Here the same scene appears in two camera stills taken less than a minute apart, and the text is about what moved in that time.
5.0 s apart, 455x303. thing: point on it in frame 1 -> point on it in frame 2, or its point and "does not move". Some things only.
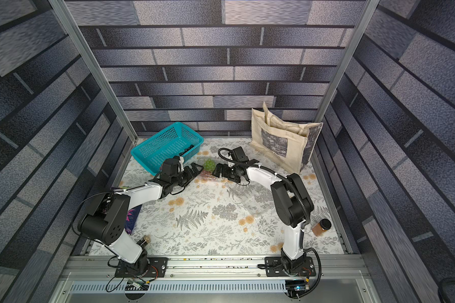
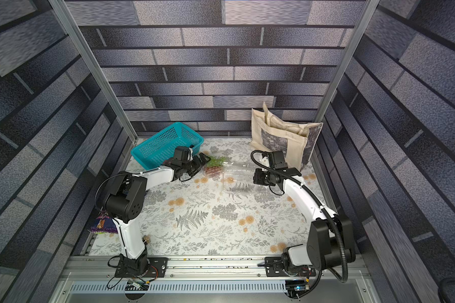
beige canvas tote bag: (291, 144) does not move
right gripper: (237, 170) -> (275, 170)
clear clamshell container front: (208, 165) does not move
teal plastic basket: (175, 140) does not move
